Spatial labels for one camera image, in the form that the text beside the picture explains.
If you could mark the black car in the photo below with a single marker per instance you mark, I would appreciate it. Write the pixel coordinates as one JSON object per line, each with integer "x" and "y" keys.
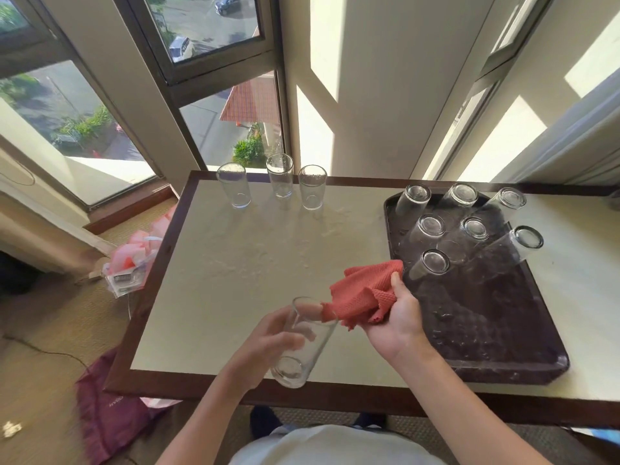
{"x": 227, "y": 3}

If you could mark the person's right forearm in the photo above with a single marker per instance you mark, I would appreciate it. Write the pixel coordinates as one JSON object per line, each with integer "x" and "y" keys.
{"x": 460, "y": 411}

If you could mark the clear drinking glass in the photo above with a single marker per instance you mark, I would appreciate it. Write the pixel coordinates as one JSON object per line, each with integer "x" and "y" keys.
{"x": 281, "y": 176}
{"x": 235, "y": 186}
{"x": 302, "y": 355}
{"x": 312, "y": 188}

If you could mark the person's dark shoe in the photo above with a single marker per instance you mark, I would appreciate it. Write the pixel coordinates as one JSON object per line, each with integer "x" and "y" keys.
{"x": 370, "y": 420}
{"x": 264, "y": 421}

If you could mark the person's white shirt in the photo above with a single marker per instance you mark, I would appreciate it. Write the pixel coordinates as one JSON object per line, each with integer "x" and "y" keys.
{"x": 334, "y": 447}

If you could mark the red waffle cloth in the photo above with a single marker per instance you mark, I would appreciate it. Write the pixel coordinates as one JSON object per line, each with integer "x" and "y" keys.
{"x": 364, "y": 290}

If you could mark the person's right thumb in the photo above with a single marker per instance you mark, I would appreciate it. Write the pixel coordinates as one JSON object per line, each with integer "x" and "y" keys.
{"x": 401, "y": 292}

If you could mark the group of clear glasses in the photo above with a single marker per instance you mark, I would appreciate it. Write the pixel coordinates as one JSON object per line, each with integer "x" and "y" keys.
{"x": 465, "y": 227}

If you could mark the person's right hand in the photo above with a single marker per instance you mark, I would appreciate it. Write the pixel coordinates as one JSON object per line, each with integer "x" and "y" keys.
{"x": 399, "y": 329}

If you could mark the person's left hand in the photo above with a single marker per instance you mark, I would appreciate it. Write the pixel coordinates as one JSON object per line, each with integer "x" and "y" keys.
{"x": 259, "y": 343}

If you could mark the red tiled roof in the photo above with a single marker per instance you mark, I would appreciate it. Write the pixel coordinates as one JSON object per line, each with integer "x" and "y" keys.
{"x": 252, "y": 101}

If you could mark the dark framed window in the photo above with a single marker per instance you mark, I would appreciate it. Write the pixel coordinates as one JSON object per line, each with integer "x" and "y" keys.
{"x": 58, "y": 116}
{"x": 218, "y": 77}
{"x": 484, "y": 87}

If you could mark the person's left forearm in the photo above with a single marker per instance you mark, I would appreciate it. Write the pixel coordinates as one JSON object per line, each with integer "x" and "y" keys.
{"x": 203, "y": 426}

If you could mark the person's left thumb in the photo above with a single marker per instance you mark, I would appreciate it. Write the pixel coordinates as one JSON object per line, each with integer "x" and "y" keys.
{"x": 288, "y": 342}

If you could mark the pink plastic bag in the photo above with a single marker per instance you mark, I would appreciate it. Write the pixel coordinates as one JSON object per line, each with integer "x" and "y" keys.
{"x": 131, "y": 256}

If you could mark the white car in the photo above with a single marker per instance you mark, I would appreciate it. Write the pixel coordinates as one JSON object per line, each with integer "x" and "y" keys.
{"x": 180, "y": 49}

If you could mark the wooden framed table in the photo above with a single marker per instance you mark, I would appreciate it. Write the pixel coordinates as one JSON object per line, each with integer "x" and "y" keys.
{"x": 232, "y": 256}

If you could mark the small white floor object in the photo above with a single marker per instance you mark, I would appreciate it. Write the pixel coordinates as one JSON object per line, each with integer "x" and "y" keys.
{"x": 11, "y": 429}

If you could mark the maroon fabric bag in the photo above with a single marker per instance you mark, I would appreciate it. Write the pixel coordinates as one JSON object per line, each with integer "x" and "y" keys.
{"x": 109, "y": 406}

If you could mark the dark brown serving tray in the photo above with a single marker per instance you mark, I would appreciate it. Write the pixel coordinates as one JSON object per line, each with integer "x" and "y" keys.
{"x": 484, "y": 324}

